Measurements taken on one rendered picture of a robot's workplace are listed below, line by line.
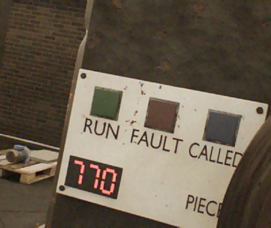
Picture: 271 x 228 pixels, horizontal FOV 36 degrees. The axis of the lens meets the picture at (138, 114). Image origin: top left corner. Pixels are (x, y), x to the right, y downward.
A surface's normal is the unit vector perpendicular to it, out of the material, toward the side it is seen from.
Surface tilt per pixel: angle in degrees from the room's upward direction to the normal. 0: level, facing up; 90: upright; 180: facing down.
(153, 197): 90
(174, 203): 90
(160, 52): 90
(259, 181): 90
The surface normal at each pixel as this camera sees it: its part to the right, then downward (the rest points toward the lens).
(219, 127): -0.28, 0.00
